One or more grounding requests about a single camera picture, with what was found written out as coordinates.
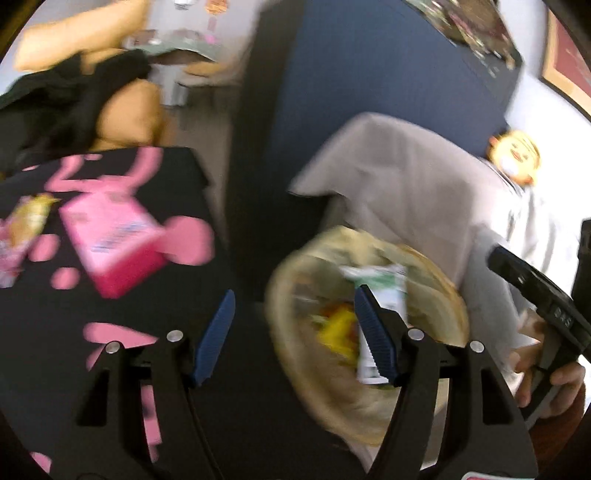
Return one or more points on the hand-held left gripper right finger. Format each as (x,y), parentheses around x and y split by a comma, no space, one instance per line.
(376,337)

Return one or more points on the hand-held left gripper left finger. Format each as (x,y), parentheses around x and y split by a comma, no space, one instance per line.
(214,337)

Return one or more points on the white green tube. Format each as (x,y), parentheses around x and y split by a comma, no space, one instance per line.
(392,295)

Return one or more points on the woven wicker basket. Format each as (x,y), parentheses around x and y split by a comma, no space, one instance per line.
(304,383)

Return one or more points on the person's right forearm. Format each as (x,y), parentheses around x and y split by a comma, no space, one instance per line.
(563,443)

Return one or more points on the person's right hand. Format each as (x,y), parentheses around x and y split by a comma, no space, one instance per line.
(568,381)

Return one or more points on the yellow emoji plush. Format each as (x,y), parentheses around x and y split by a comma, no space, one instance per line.
(515,157)

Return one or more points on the pink carton box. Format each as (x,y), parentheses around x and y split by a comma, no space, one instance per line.
(111,244)

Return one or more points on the grey cloth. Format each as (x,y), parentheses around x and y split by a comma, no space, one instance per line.
(415,175)

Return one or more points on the black pink printed tablecloth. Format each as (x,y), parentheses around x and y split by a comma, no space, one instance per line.
(46,323)

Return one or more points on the gold snack packet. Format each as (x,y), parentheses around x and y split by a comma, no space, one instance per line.
(32,219)

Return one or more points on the pink snack packet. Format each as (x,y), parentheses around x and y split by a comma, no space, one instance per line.
(9,258)

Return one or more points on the dark blue cabinet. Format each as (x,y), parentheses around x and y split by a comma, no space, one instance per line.
(369,69)

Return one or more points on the glass aquarium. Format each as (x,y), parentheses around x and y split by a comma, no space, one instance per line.
(471,27)

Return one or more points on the black jacket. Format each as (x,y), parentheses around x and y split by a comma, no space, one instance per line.
(46,106)

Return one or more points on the red hanging ornament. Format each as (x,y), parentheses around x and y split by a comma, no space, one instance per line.
(215,7)

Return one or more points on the framed wall picture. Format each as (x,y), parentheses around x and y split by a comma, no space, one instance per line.
(572,60)

